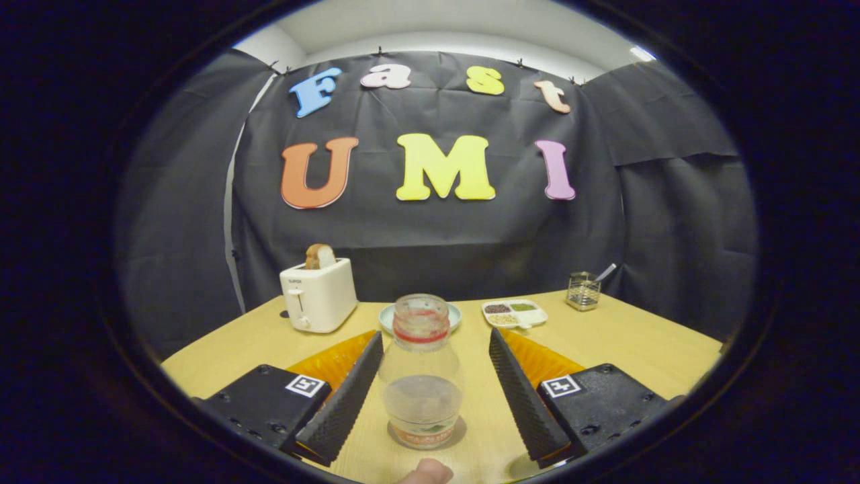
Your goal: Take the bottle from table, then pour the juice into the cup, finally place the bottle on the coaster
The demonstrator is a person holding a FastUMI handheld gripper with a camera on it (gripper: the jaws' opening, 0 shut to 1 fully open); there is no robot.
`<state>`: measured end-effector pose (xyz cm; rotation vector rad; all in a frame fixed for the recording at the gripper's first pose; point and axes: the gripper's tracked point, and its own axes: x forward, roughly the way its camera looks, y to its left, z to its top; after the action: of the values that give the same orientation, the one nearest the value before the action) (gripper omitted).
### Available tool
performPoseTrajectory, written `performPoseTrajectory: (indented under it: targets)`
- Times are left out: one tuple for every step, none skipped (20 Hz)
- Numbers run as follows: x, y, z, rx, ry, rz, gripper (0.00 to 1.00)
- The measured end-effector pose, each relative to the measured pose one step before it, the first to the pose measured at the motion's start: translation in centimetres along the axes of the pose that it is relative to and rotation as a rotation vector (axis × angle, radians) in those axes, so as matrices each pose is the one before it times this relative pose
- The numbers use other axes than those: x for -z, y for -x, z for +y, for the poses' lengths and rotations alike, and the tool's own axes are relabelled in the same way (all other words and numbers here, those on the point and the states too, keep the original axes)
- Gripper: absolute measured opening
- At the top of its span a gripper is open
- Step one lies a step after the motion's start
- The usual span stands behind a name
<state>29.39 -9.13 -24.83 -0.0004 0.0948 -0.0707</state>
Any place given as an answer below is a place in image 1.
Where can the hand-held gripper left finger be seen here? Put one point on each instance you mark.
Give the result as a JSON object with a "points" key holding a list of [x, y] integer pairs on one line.
{"points": [[346, 403]]}

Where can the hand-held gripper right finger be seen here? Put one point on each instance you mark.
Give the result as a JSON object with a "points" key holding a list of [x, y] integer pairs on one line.
{"points": [[521, 396]]}

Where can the round brown coaster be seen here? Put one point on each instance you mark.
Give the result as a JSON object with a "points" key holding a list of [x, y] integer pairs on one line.
{"points": [[461, 430]]}

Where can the clear plastic juice bottle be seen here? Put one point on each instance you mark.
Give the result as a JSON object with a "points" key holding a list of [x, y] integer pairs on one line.
{"points": [[421, 396]]}

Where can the white divided snack dish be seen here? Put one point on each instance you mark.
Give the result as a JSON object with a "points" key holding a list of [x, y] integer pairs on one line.
{"points": [[514, 314]]}

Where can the pale green plate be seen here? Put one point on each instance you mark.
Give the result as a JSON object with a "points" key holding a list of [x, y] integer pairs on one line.
{"points": [[386, 317]]}

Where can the white toaster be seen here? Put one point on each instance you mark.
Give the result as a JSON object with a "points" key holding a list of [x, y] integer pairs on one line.
{"points": [[322, 296]]}

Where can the wooden table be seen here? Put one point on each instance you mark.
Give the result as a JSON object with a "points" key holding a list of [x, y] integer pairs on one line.
{"points": [[645, 343]]}

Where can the bread slice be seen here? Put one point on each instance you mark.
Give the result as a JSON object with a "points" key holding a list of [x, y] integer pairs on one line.
{"points": [[321, 257]]}

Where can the white spoon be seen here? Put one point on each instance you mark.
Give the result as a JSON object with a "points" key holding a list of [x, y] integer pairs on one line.
{"points": [[606, 271]]}

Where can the small ceiling light panel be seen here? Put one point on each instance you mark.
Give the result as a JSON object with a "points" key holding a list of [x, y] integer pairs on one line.
{"points": [[642, 54]]}

